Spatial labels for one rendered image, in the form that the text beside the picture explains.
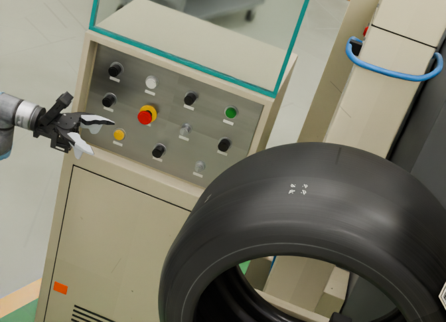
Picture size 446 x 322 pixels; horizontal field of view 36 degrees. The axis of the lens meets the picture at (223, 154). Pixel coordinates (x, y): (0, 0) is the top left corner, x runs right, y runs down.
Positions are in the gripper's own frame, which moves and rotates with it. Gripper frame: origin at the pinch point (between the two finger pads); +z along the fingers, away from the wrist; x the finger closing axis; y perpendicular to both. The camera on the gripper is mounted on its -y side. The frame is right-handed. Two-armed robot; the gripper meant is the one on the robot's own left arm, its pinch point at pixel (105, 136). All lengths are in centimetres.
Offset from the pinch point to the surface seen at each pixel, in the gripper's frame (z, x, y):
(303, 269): 59, 25, -3
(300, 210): 50, 55, -45
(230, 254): 41, 59, -34
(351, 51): 51, 17, -56
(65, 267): -8, -5, 63
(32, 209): -50, -74, 118
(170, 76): 9.9, -19.5, -12.1
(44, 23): -134, -268, 144
